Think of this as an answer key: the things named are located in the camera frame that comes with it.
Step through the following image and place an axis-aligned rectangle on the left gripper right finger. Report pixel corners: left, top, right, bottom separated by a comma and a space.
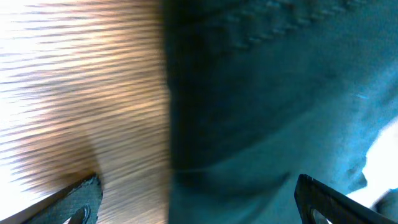
294, 174, 397, 224

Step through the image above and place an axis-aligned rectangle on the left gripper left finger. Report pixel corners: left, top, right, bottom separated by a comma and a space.
1, 173, 103, 224

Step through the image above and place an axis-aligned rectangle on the black t-shirt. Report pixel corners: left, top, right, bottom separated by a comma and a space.
162, 0, 397, 224

